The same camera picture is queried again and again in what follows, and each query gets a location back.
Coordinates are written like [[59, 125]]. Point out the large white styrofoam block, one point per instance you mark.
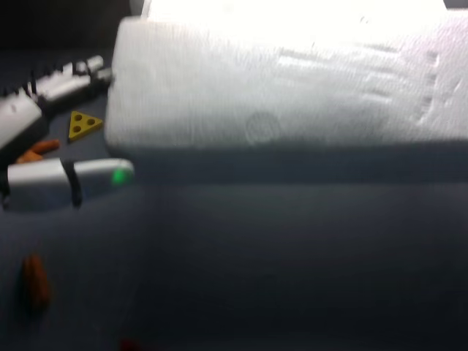
[[256, 91]]

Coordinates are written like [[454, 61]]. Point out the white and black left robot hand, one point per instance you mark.
[[22, 117]]

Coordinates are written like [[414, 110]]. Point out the red toy block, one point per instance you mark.
[[129, 345]]

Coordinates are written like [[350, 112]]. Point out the grey table cloth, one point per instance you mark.
[[256, 274]]

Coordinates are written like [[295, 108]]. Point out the large orange toy piece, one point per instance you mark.
[[36, 285]]

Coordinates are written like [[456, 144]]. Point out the yellow triangle block with holes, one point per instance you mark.
[[85, 126]]

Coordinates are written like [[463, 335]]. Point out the white styrofoam tray with hollows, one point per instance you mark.
[[292, 4]]

